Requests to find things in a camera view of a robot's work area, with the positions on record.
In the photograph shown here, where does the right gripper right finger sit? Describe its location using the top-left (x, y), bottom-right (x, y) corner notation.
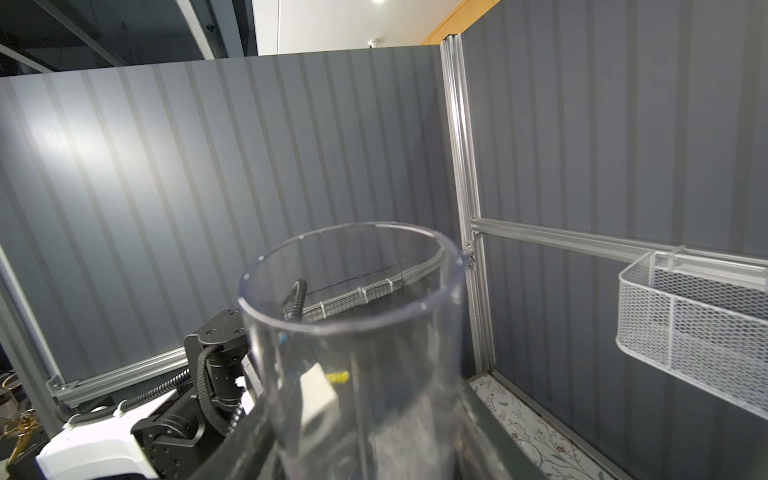
top-left (455, 380), bottom-right (546, 479)

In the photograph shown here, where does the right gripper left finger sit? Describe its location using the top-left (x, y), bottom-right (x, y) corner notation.
top-left (190, 396), bottom-right (275, 480)

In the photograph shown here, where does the clear wine glass front sticker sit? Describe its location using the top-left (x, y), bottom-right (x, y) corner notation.
top-left (238, 222), bottom-right (465, 479)

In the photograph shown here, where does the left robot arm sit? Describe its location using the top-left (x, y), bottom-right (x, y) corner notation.
top-left (6, 309), bottom-right (258, 479)

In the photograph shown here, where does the yellow black striped object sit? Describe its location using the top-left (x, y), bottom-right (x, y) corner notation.
top-left (326, 371), bottom-right (350, 384)

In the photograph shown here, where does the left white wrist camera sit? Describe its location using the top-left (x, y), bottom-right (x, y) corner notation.
top-left (299, 363), bottom-right (340, 435)

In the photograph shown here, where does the left black corrugated cable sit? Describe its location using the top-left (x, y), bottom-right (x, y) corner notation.
top-left (56, 278), bottom-right (308, 439)

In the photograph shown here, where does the black wire wall basket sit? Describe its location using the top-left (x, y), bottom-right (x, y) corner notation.
top-left (302, 263), bottom-right (408, 323)

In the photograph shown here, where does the white mesh wall basket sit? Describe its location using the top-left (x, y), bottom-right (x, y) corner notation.
top-left (616, 251), bottom-right (767, 418)

